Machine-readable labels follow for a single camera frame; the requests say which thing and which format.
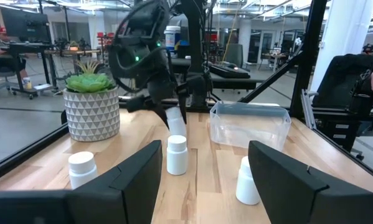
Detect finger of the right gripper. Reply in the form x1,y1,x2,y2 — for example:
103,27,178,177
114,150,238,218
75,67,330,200
176,83,189,124
148,101,172,130

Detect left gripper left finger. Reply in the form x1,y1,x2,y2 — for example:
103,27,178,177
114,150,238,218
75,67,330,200
68,139,164,224

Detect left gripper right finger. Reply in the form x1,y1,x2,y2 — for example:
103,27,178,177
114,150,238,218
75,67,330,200
248,140,329,224

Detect white pill bottle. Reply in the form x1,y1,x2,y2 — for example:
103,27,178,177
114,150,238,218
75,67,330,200
68,151,99,190
166,134,189,176
166,106,188,138
235,155,262,206

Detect clear plastic basket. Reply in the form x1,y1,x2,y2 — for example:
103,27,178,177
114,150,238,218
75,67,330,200
209,101,292,152

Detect white tub with blue label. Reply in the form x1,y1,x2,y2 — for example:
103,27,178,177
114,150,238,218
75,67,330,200
163,26,182,52

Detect red storage bins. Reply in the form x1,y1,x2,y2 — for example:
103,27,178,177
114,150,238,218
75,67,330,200
96,30,116,63

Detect black workbench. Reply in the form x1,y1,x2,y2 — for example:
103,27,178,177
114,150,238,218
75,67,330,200
170,57,267,93

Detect succulent in triangle-patterned pot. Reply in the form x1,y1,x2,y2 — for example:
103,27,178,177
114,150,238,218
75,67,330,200
63,60,121,142

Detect wooden work table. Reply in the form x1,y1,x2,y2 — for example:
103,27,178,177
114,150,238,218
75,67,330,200
44,48,102,78

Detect black drawer cabinet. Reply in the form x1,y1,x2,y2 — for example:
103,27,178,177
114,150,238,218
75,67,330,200
312,108,373,153

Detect black standing desk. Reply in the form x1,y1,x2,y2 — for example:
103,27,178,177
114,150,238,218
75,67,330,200
8,42,60,100

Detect black computer monitor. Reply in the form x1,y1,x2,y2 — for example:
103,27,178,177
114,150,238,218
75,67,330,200
1,7,52,43

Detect grey office chair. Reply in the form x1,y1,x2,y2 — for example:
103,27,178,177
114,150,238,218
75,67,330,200
0,70,19,96

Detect silver aluminium bracket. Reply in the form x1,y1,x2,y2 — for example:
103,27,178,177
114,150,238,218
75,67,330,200
300,89,318,130

